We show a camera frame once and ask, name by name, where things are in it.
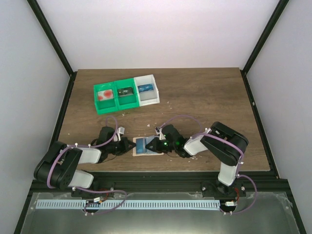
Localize blue VIP card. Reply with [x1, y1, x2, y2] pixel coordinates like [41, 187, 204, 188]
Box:
[136, 137, 146, 155]

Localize black VIP card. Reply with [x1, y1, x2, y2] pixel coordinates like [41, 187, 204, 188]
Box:
[117, 87, 134, 97]

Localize white bin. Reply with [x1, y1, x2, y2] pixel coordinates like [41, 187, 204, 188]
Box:
[134, 75, 160, 106]

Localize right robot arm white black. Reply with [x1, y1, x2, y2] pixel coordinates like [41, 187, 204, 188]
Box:
[145, 121, 249, 195]

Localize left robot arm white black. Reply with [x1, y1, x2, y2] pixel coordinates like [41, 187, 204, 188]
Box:
[34, 126, 136, 190]

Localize white card red circles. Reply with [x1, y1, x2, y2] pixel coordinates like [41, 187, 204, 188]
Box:
[97, 89, 114, 101]

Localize middle green bin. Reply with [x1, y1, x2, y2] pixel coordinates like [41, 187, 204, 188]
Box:
[114, 78, 139, 110]

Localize green bin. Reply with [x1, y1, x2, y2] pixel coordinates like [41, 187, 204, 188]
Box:
[114, 78, 139, 110]
[94, 82, 118, 115]

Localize left green bin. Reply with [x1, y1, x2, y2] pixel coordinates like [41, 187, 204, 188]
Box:
[94, 82, 118, 115]

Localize metal front plate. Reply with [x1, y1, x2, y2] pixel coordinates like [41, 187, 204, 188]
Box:
[16, 192, 300, 234]

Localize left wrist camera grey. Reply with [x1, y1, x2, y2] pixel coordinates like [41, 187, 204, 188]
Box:
[113, 127, 125, 142]

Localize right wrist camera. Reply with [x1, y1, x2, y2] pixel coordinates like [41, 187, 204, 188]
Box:
[156, 127, 166, 140]

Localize left side frame rail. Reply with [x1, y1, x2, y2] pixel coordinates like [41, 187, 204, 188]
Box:
[40, 70, 78, 180]

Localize frame rail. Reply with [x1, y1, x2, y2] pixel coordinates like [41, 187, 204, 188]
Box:
[40, 70, 78, 180]
[240, 70, 280, 178]

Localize light blue slotted cable duct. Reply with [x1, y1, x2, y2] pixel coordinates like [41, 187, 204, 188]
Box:
[36, 199, 220, 211]

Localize right side frame rail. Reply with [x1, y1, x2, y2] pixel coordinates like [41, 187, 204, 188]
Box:
[240, 70, 280, 178]

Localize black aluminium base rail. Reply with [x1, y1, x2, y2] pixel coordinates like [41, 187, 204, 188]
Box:
[33, 171, 288, 198]

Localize left black frame post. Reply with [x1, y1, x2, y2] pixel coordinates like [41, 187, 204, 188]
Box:
[27, 0, 75, 77]

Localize black frame post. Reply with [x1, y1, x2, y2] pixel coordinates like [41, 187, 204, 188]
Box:
[27, 0, 75, 77]
[242, 0, 289, 74]

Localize right black frame post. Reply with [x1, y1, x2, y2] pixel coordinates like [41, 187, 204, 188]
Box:
[242, 0, 289, 74]

